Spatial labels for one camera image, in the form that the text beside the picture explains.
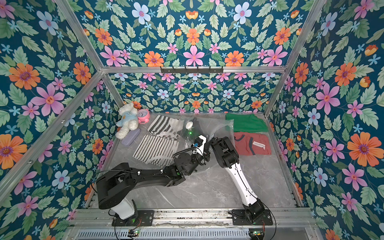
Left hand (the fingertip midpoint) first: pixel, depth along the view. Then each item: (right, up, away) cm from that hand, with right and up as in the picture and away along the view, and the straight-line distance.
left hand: (212, 139), depth 73 cm
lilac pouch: (-56, -1, +31) cm, 64 cm away
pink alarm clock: (-52, +15, +42) cm, 68 cm away
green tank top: (+29, +10, +48) cm, 57 cm away
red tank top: (+28, -5, +27) cm, 40 cm away
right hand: (-20, +4, +34) cm, 40 cm away
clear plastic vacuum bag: (+2, +7, +5) cm, 9 cm away
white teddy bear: (-57, +11, +32) cm, 66 cm away
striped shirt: (-31, +6, +38) cm, 49 cm away
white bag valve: (-13, +7, +14) cm, 21 cm away
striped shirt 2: (-35, -10, +26) cm, 45 cm away
